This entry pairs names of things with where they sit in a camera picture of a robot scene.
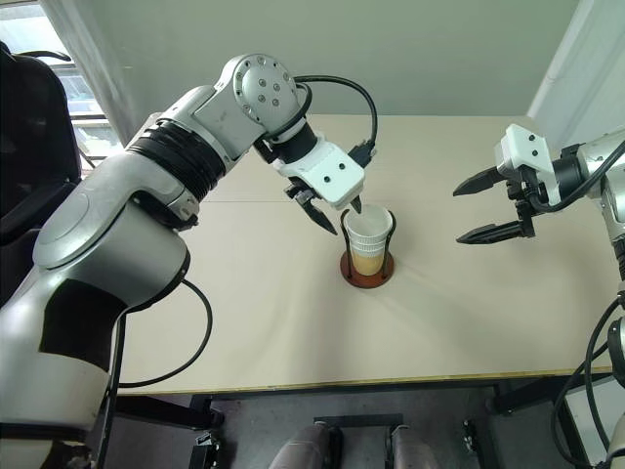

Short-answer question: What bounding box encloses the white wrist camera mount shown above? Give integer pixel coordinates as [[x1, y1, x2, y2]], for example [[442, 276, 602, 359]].
[[271, 136, 367, 212], [493, 122, 561, 207]]

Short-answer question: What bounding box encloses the dark rounded shape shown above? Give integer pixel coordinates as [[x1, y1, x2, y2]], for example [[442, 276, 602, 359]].
[[268, 423, 339, 469], [392, 424, 441, 469]]

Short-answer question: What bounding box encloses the white curtain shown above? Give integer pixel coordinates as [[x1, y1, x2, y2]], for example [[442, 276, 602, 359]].
[[39, 0, 139, 149]]

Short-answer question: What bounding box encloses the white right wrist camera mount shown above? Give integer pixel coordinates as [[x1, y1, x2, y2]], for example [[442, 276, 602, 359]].
[[493, 122, 561, 207]]

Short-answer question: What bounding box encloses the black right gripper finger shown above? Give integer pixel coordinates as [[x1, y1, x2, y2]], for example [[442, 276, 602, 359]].
[[452, 166, 505, 197], [455, 220, 523, 245]]

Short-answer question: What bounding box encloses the brown cup holder stand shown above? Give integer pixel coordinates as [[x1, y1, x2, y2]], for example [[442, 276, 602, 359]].
[[339, 209, 397, 290]]

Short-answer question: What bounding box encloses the black metal floor frame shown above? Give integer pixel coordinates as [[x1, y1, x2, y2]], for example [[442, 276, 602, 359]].
[[312, 413, 405, 469]]

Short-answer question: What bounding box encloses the black chair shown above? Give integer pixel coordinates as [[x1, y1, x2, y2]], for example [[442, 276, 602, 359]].
[[0, 40, 83, 308]]

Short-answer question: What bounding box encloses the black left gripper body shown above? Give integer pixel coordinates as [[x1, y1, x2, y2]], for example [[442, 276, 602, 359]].
[[284, 179, 321, 207]]

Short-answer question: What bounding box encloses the black table frame bar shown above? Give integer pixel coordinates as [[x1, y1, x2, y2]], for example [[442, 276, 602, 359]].
[[203, 379, 500, 405]]

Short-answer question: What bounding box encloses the black table leg strut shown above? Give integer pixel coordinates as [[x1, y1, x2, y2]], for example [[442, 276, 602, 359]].
[[110, 392, 227, 432]]

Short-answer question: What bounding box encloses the window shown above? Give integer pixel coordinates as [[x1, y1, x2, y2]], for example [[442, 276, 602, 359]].
[[0, 0, 121, 165]]

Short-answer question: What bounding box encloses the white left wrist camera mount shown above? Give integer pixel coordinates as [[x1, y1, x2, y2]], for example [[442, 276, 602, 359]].
[[271, 136, 367, 212]]

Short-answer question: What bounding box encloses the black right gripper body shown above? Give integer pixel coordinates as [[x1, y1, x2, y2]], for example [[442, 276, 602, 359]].
[[506, 167, 548, 238]]

